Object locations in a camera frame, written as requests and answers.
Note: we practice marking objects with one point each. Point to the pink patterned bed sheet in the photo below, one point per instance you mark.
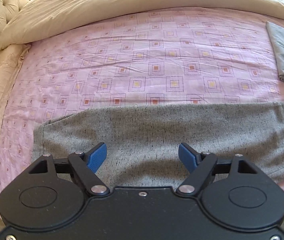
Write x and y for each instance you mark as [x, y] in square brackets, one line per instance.
[189, 55]

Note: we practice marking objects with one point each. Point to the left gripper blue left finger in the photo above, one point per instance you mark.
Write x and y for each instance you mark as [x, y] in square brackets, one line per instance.
[84, 166]

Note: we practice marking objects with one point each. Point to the grey speckled pants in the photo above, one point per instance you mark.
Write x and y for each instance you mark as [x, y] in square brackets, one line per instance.
[143, 171]

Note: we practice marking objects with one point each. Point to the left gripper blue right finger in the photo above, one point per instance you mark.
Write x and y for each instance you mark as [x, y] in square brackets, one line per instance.
[201, 168]

